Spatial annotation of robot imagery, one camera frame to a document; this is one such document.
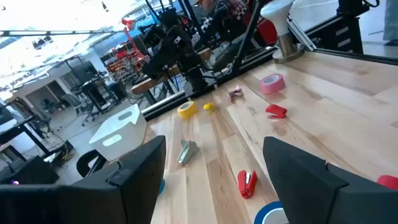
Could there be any black computer tower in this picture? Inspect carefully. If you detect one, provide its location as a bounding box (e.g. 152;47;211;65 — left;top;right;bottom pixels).
0;155;60;185

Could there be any black drawer cabinet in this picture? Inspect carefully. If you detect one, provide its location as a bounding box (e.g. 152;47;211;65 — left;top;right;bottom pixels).
320;0;366;54

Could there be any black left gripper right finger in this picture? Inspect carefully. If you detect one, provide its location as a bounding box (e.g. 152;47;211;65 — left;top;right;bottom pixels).
262;136;398;224

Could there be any red parts shelf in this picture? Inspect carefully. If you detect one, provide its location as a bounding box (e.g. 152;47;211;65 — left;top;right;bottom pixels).
105;46;147;82

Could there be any person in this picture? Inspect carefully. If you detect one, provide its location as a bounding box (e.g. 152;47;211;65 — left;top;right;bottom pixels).
194;0;249;38
382;0;398;47

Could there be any white plastic bin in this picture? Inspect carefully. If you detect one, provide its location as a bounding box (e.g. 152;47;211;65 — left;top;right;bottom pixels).
88;104;147;162

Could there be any pink stapler remover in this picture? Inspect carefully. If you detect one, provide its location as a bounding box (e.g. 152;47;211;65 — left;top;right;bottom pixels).
226;85;244;102

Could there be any yellow tape roll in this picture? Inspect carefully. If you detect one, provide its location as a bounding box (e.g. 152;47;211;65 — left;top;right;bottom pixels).
176;100;198;119

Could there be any wooden workbench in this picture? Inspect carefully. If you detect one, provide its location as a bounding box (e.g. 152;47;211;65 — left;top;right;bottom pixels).
130;48;212;96

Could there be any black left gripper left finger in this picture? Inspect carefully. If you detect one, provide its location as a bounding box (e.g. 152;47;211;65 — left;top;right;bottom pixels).
0;135;167;224

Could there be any red desk lamp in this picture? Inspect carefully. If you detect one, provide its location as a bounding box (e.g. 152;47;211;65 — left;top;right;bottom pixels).
121;17;147;63

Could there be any black crate with yellow cables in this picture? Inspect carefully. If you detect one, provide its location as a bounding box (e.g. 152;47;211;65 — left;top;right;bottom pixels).
43;139;75;164

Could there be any red cabinet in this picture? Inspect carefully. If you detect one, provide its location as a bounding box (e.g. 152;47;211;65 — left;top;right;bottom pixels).
256;15;278;47

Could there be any grey-green stapler remover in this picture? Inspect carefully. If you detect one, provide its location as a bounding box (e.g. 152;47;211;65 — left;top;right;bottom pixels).
176;139;200;166

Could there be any pink tape roll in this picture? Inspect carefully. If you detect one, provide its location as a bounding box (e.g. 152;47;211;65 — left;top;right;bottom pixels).
259;73;286;95

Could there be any black frame handle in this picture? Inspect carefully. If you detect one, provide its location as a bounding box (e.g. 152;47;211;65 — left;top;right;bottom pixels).
76;149;108;179

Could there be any dark blue tape roll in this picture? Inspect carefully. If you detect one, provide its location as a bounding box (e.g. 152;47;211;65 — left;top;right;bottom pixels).
253;200;289;224

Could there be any white dome table lamp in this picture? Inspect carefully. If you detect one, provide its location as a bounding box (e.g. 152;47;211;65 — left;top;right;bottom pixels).
260;0;306;65

